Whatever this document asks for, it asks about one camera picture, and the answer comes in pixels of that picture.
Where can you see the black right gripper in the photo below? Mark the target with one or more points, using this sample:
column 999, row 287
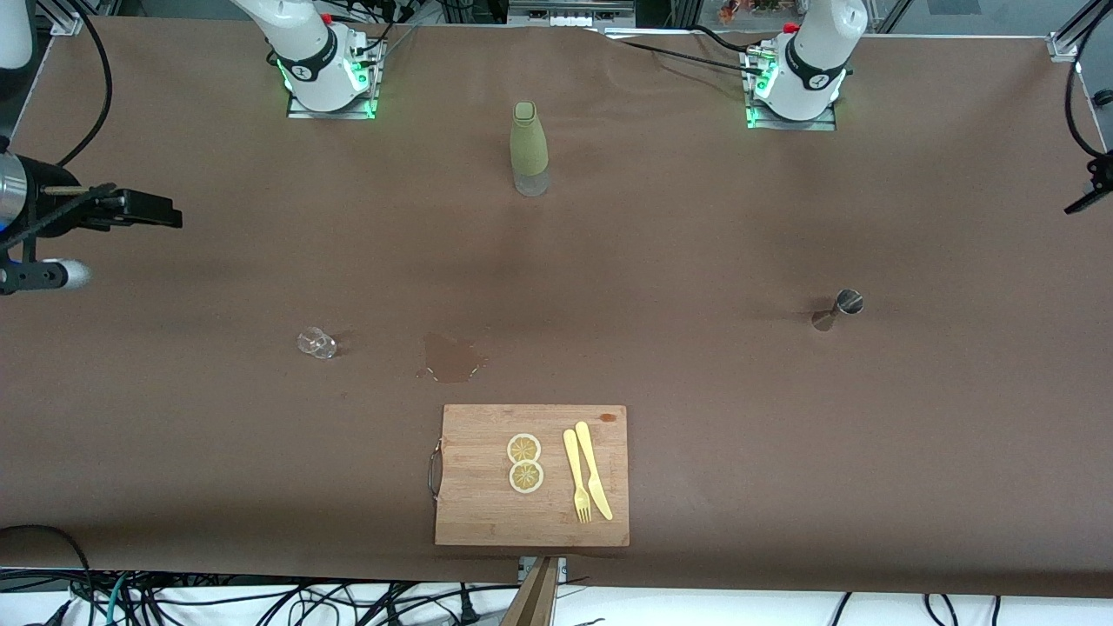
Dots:
column 50, row 209

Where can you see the clear glass beaker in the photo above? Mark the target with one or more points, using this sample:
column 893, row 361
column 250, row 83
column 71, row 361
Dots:
column 317, row 343

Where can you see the steel jigger measuring cup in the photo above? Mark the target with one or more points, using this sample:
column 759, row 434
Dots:
column 848, row 303

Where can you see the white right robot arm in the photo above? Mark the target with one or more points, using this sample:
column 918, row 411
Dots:
column 309, row 61

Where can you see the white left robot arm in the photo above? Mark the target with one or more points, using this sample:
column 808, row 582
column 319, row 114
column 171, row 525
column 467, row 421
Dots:
column 809, row 78

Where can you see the brown paper table cover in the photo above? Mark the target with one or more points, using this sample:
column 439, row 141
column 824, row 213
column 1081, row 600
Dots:
column 174, row 435

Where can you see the green sleeved glass bottle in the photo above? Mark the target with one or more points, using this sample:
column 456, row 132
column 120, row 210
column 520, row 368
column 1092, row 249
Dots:
column 529, row 143

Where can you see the lemon slice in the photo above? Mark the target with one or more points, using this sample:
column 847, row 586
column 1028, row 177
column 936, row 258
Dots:
column 523, row 449
column 526, row 476

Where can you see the wooden cutting board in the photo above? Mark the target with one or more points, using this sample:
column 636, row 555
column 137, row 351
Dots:
column 487, row 513

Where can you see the grey power strip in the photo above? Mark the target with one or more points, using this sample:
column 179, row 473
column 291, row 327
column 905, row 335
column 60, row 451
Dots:
column 565, row 16

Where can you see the yellow plastic fork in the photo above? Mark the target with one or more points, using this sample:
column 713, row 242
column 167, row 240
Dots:
column 572, row 461

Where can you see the yellow plastic knife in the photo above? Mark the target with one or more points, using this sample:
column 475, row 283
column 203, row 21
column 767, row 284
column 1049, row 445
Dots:
column 589, row 461

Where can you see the wooden tripod leg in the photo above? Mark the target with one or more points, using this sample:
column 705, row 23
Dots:
column 535, row 600

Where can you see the aluminium frame corner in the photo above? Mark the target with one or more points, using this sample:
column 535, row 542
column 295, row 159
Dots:
column 68, row 17
column 1065, row 43

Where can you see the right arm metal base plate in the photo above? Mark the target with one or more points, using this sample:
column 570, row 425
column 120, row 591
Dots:
column 365, row 109

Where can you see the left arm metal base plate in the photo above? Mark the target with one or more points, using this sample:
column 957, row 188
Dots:
column 822, row 123

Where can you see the metal tripod bracket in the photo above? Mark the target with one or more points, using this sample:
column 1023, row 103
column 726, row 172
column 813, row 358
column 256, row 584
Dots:
column 525, row 567

